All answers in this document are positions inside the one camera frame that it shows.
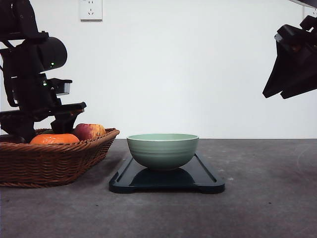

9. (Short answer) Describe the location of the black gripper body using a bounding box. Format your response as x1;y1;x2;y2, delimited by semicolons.
0;72;86;142
275;15;317;54

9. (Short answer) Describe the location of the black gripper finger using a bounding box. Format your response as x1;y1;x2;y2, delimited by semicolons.
51;109;85;133
263;40;313;98
48;102;86;116
281;50;317;99

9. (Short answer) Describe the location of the green ceramic bowl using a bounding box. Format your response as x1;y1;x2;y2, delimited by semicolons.
127;133;199;171

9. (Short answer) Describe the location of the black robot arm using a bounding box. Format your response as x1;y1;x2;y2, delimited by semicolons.
0;0;86;143

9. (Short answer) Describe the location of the brown wicker basket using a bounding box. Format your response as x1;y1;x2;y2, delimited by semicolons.
0;128;120;188

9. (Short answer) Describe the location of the red yellow apple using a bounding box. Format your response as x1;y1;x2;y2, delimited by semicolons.
74;123;106;140

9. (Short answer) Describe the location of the orange fruit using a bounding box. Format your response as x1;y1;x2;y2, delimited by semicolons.
30;133;79;144

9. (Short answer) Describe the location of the dark blue rectangular tray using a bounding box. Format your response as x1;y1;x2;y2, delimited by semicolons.
109;153;225;193

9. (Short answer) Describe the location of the white wall socket left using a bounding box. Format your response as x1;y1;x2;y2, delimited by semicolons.
79;0;103;23

